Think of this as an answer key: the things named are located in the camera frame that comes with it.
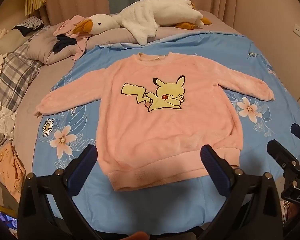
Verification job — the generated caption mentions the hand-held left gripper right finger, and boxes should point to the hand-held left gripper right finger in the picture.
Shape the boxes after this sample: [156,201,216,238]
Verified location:
[200,144,283,240]

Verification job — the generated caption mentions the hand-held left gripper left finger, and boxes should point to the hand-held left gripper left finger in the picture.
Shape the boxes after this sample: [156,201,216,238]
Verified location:
[17,144,103,240]

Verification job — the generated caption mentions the pink fleece cartoon sweater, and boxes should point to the pink fleece cartoon sweater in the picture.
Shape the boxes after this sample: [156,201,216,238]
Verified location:
[34,52,276,192]

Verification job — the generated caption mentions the pile of white clothes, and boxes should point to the pile of white clothes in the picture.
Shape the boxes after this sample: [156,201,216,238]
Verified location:
[0,99,17,153]

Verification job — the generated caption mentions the blue floral blanket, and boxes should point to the blue floral blanket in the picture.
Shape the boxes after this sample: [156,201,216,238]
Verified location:
[31,29,300,236]

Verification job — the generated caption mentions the orange printed cloth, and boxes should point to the orange printed cloth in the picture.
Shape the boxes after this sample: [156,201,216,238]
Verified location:
[0,142,26,207]

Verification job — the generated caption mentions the lit phone screen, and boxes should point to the lit phone screen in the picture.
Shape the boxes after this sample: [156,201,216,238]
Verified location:
[0,209,18,230]

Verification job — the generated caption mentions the plaid grey cloth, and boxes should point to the plaid grey cloth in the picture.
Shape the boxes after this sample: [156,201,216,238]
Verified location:
[0,24,54,113]

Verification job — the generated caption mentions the dark navy cloth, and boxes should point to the dark navy cloth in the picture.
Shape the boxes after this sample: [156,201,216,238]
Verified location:
[52,34,78,55]

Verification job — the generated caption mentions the grey pillow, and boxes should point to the grey pillow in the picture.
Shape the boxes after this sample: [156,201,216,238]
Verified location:
[27,26,143,65]

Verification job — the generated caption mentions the pink crumpled cloth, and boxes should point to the pink crumpled cloth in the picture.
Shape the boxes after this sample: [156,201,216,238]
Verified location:
[52,15,95,61]

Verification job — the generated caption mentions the striped folded cloth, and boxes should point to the striped folded cloth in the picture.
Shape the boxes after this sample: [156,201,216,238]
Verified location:
[11,16,45,34]

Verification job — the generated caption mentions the white goose plush toy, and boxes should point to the white goose plush toy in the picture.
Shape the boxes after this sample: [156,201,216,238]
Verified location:
[72,0,213,46]

